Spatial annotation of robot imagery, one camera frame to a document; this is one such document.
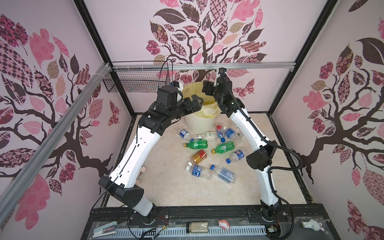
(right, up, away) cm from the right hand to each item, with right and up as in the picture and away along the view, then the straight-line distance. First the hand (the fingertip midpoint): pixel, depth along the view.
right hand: (211, 79), depth 80 cm
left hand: (-8, -16, -13) cm, 23 cm away
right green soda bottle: (+13, -39, +17) cm, 44 cm away
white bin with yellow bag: (-2, -21, +23) cm, 32 cm away
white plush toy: (+48, -73, -10) cm, 88 cm away
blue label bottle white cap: (-6, -52, +5) cm, 53 cm away
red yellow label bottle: (-7, -45, +10) cm, 46 cm away
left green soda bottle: (-8, -38, +16) cm, 42 cm away
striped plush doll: (-40, -51, +6) cm, 65 cm away
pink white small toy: (+4, -71, -13) cm, 72 cm away
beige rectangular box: (-7, -73, -11) cm, 75 cm away
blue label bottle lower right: (+8, -54, +4) cm, 55 cm away
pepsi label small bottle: (+16, -46, +12) cm, 50 cm away
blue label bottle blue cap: (-16, -32, +21) cm, 42 cm away
